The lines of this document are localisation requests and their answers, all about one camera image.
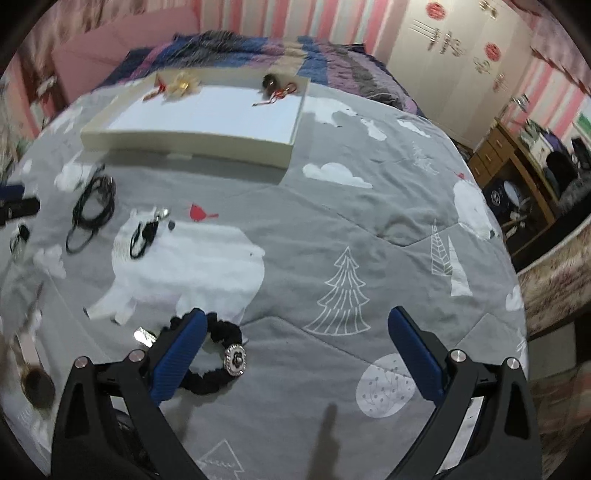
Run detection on thin black hair tie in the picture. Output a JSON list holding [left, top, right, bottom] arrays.
[[128, 209, 177, 260]]

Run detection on pink curtain valance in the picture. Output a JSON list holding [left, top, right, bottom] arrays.
[[531, 18, 591, 93]]

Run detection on desk lamp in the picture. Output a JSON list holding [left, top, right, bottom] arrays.
[[512, 92, 532, 121]]

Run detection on pink floral blanket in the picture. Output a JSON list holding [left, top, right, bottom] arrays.
[[515, 231, 591, 462]]

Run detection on red knot charm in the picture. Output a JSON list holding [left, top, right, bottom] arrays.
[[143, 76, 167, 102]]

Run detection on black bag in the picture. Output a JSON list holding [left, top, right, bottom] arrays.
[[545, 150, 580, 199]]

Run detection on pink headboard cushion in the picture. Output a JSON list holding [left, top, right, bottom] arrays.
[[51, 7, 199, 100]]

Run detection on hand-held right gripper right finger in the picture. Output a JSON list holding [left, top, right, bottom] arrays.
[[381, 305, 541, 480]]

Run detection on black braided cord bracelets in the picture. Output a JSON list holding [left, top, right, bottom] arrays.
[[65, 173, 117, 254]]

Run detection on red string bracelet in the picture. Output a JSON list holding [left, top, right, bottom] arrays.
[[252, 84, 298, 108]]

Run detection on striped folded quilt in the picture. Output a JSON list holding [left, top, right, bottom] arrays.
[[95, 30, 426, 118]]

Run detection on black scrunchie with silver ornament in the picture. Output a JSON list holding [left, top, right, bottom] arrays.
[[161, 311, 250, 397]]

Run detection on dark blue printed bag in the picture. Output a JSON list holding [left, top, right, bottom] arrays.
[[489, 178, 532, 217]]

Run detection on cream wardrobe with decals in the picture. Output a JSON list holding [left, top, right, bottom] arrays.
[[385, 0, 536, 148]]

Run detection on grey printed bedsheet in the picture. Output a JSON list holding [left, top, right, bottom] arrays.
[[0, 69, 529, 480]]

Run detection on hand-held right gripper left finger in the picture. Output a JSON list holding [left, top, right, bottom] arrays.
[[51, 308, 208, 480]]

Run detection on wooden desk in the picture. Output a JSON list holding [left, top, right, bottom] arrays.
[[466, 117, 573, 259]]

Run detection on cream fabric flower hair tie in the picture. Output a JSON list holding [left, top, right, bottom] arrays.
[[159, 71, 204, 100]]

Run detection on shallow white box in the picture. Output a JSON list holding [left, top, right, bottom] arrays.
[[81, 69, 311, 169]]

